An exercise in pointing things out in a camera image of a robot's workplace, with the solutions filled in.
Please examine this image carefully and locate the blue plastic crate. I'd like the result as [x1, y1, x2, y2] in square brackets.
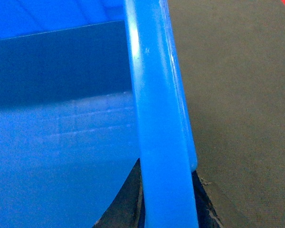
[0, 0, 198, 228]

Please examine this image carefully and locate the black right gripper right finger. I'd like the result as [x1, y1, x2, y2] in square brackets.
[191, 171, 223, 228]

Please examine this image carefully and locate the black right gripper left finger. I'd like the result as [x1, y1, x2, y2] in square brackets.
[93, 160, 145, 228]

